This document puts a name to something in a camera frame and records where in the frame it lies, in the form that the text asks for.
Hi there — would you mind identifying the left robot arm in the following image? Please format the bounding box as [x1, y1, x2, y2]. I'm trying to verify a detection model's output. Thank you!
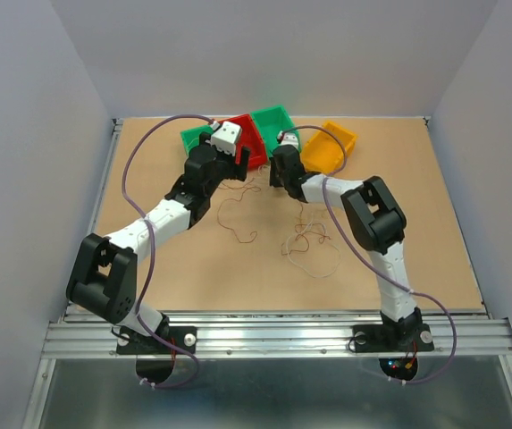
[66, 122, 250, 352]

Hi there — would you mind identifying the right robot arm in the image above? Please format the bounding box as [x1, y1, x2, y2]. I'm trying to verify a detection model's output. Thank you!
[270, 144, 422, 353]

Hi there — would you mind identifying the red bin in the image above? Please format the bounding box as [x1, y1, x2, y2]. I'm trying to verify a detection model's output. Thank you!
[219, 114, 268, 171]

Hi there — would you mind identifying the yellow bin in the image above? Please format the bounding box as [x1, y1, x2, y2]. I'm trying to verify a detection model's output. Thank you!
[300, 121, 357, 174]

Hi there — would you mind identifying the left green bin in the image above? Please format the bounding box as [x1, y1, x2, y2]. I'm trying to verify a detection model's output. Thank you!
[180, 125, 214, 155]

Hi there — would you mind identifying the green bin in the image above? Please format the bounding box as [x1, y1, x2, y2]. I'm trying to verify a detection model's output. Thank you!
[180, 125, 214, 155]
[250, 105, 295, 157]

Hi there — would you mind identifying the right green bin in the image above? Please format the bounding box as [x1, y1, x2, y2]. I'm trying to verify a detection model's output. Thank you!
[250, 105, 295, 157]

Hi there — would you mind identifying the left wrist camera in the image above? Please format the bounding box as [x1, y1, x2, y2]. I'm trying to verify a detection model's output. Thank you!
[209, 121, 242, 156]

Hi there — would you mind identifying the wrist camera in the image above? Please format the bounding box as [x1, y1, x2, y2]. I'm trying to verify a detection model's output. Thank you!
[277, 131, 300, 151]
[209, 121, 242, 156]

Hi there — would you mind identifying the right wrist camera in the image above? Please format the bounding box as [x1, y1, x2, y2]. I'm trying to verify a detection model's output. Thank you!
[277, 131, 300, 151]

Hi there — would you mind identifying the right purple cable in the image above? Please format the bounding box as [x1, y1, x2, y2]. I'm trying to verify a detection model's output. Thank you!
[280, 124, 457, 388]

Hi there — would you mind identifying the white wire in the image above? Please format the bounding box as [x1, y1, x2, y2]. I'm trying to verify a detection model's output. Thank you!
[280, 214, 342, 281]

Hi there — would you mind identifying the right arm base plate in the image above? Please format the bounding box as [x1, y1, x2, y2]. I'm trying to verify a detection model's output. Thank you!
[348, 324, 435, 355]

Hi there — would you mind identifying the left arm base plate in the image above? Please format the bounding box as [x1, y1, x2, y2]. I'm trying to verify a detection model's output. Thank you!
[111, 325, 197, 356]

